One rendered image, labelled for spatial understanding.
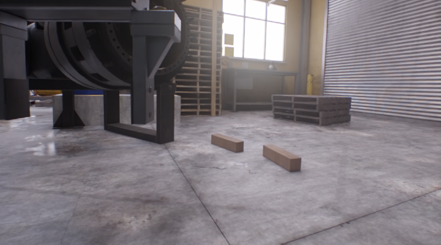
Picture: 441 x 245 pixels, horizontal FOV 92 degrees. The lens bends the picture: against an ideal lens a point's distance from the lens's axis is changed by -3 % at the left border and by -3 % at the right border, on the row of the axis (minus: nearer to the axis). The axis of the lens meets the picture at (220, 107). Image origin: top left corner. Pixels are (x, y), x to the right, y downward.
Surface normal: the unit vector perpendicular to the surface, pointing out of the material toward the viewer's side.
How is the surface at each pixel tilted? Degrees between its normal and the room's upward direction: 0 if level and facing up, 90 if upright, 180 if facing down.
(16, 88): 90
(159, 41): 90
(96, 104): 90
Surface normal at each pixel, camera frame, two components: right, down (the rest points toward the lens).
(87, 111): 0.40, 0.09
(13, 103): 1.00, 0.03
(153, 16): -0.01, 0.09
